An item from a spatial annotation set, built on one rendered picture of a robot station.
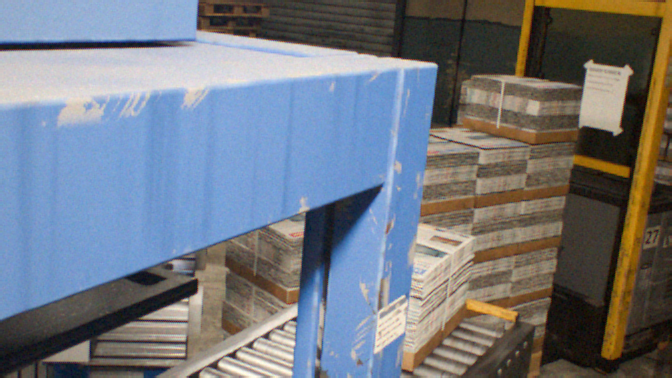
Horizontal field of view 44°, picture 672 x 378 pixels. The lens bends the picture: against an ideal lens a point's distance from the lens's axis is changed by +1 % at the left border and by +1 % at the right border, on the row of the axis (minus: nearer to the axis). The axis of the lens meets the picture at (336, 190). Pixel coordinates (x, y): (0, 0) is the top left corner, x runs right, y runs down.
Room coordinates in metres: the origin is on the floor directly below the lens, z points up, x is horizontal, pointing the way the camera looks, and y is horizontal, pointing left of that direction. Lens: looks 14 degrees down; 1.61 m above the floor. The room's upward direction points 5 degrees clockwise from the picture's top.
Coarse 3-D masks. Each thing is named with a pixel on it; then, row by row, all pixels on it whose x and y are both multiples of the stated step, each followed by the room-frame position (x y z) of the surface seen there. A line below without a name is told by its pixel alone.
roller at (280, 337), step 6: (276, 330) 1.83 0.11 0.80; (270, 336) 1.81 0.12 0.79; (276, 336) 1.81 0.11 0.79; (282, 336) 1.81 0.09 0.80; (288, 336) 1.80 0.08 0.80; (294, 336) 1.80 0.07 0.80; (276, 342) 1.80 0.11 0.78; (282, 342) 1.79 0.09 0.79; (288, 342) 1.79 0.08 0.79; (294, 342) 1.79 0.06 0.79; (402, 372) 1.67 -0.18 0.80
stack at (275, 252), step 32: (288, 224) 2.62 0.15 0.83; (448, 224) 2.96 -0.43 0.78; (480, 224) 3.08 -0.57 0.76; (512, 224) 3.22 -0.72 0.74; (256, 256) 2.62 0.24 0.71; (288, 256) 2.49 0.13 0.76; (512, 256) 3.24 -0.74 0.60; (256, 288) 2.63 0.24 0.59; (288, 288) 2.49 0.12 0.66; (480, 288) 3.12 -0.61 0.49; (256, 320) 2.61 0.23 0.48; (480, 320) 3.13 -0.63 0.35
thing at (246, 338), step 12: (288, 312) 1.94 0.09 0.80; (264, 324) 1.86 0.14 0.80; (276, 324) 1.86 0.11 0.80; (240, 336) 1.78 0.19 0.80; (252, 336) 1.78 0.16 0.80; (264, 336) 1.80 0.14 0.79; (216, 348) 1.70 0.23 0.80; (228, 348) 1.71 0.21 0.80; (192, 360) 1.63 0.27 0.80; (204, 360) 1.64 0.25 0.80; (216, 360) 1.64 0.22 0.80; (168, 372) 1.57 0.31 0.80; (180, 372) 1.57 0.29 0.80; (192, 372) 1.58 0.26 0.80
